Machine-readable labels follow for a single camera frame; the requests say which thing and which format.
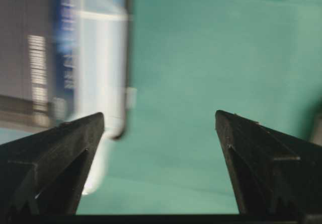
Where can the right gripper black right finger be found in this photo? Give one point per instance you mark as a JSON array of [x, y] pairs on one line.
[[274, 175]]

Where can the black RealSense box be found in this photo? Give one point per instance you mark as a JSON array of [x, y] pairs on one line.
[[62, 60]]

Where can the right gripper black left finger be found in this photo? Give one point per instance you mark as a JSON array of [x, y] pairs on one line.
[[45, 173]]

